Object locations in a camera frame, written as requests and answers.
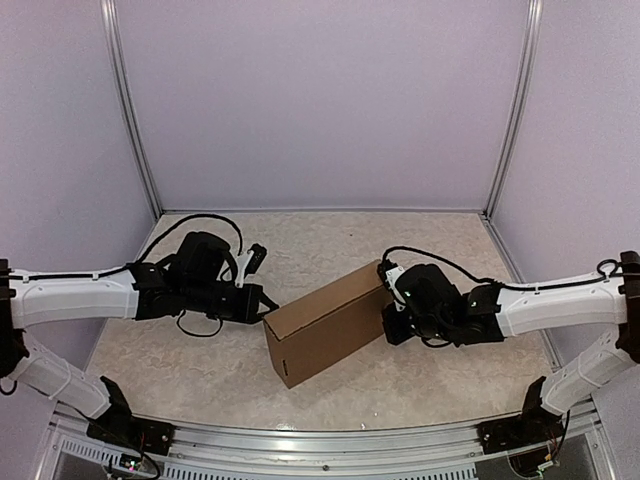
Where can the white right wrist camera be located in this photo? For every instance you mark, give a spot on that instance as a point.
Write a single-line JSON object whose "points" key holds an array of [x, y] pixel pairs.
{"points": [[389, 272]]}

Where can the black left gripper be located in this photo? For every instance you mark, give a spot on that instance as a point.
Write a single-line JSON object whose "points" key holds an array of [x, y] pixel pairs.
{"points": [[247, 313]]}

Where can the brown cardboard box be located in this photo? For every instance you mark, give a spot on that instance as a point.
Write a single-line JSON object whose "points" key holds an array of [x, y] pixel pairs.
{"points": [[316, 331]]}

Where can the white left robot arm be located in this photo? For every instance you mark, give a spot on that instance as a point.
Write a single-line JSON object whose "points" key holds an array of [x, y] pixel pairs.
{"points": [[137, 291]]}

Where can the aluminium frame post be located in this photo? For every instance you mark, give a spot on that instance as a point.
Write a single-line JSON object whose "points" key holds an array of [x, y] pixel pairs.
{"points": [[518, 106], [109, 15]]}

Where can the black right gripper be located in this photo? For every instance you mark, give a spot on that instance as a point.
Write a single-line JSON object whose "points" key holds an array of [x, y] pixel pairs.
{"points": [[395, 333]]}

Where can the right aluminium frame post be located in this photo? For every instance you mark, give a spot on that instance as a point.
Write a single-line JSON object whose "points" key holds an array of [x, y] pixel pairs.
{"points": [[518, 106]]}

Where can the left aluminium frame post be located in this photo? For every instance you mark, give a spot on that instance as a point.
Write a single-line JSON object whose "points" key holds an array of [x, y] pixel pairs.
{"points": [[109, 15]]}

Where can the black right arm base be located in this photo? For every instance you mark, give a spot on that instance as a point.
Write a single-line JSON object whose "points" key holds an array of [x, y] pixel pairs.
{"points": [[532, 425]]}

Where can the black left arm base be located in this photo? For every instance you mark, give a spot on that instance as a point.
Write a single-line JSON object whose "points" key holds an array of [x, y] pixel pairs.
{"points": [[119, 426]]}

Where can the front aluminium frame rail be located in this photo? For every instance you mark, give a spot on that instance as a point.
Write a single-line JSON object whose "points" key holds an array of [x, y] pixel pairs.
{"points": [[446, 451]]}

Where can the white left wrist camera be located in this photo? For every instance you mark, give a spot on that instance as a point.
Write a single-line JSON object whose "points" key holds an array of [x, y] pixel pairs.
{"points": [[248, 263]]}

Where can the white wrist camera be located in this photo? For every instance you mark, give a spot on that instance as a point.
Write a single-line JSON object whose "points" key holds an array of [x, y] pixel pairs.
{"points": [[389, 272], [248, 263]]}

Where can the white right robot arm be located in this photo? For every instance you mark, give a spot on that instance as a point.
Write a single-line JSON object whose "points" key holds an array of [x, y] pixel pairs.
{"points": [[494, 311]]}

